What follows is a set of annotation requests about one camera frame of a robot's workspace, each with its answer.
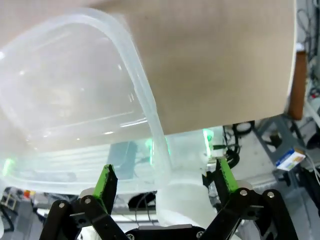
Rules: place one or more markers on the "clear plastic bin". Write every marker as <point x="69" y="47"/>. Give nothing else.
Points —
<point x="62" y="87"/>

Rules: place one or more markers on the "blue and white carton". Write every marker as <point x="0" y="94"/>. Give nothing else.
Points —
<point x="290" y="160"/>

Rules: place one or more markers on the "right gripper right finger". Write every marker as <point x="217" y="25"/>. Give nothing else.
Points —
<point x="240" y="212"/>

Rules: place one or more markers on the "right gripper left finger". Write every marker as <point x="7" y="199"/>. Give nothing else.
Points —
<point x="100" y="215"/>

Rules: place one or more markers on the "orange wooden table leg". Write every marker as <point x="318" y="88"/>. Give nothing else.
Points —
<point x="298" y="85"/>

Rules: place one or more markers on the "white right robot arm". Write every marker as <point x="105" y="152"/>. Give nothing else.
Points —
<point x="185" y="200"/>

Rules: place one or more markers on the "grey metal frame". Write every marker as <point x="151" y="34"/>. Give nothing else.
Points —
<point x="282" y="130"/>

